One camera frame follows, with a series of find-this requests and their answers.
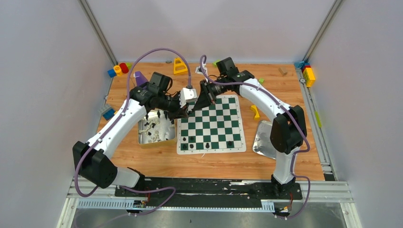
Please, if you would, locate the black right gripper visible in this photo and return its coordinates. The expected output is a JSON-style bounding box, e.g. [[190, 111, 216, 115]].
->
[[194, 76, 229, 110]]

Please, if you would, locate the gold tin box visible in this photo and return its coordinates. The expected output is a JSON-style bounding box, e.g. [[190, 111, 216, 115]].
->
[[138, 110, 177, 149]]

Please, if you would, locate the green white chess board mat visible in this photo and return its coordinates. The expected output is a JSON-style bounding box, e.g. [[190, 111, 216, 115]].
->
[[176, 95, 246, 155]]

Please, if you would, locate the silver tin lid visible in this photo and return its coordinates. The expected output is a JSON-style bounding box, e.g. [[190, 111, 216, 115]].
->
[[252, 120, 276, 160]]

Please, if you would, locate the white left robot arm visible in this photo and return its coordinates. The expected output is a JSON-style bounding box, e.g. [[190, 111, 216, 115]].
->
[[72, 72, 197, 196]]

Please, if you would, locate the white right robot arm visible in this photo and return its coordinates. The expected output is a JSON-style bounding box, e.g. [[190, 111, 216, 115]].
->
[[193, 55, 309, 199]]

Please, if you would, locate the yellow triangle block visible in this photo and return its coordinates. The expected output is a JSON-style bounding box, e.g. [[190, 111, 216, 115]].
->
[[173, 57, 188, 75]]

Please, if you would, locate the purple metronome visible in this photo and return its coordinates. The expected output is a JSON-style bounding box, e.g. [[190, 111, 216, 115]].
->
[[134, 71, 149, 87]]

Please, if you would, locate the yellow arch block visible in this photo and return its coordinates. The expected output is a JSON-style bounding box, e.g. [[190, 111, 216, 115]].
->
[[250, 105, 260, 121]]

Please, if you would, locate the red cylinder block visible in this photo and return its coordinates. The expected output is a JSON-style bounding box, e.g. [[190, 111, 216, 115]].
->
[[119, 63, 129, 74]]

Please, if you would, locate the blue brick near left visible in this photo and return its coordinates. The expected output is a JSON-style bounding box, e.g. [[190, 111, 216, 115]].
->
[[102, 108, 115, 121]]

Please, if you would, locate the yellow cylinder block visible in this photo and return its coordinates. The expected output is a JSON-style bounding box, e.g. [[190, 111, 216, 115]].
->
[[113, 65, 123, 76]]

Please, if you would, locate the blue cube block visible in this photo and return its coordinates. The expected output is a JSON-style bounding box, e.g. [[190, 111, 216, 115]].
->
[[107, 69, 117, 78]]

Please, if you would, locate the grey brick near left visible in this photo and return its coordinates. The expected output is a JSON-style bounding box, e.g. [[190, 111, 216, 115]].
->
[[98, 104, 112, 115]]

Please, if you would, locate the brown wooden block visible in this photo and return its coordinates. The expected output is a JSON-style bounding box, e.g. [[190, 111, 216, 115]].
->
[[278, 67, 288, 76]]

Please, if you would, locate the yellow red blue brick stack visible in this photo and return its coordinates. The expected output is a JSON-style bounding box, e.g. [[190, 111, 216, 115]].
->
[[294, 61, 316, 87]]

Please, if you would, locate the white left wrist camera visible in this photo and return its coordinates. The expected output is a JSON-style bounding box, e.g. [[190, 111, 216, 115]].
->
[[180, 88, 198, 108]]

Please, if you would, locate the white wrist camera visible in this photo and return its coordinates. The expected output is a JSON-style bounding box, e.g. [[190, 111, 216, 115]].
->
[[195, 63, 208, 75], [180, 88, 198, 108]]

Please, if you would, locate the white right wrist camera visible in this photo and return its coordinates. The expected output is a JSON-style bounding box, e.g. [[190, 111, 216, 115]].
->
[[195, 63, 208, 75]]

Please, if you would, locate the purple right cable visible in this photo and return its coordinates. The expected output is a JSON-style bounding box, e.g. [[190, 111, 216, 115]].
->
[[199, 55, 312, 220]]

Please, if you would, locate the purple cable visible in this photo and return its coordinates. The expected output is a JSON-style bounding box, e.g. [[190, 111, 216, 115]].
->
[[199, 55, 312, 220], [74, 47, 193, 221]]

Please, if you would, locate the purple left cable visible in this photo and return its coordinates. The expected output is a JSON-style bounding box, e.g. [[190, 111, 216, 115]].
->
[[74, 47, 193, 221]]

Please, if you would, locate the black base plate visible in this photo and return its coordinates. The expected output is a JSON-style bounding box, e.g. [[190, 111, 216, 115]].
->
[[135, 177, 303, 208]]

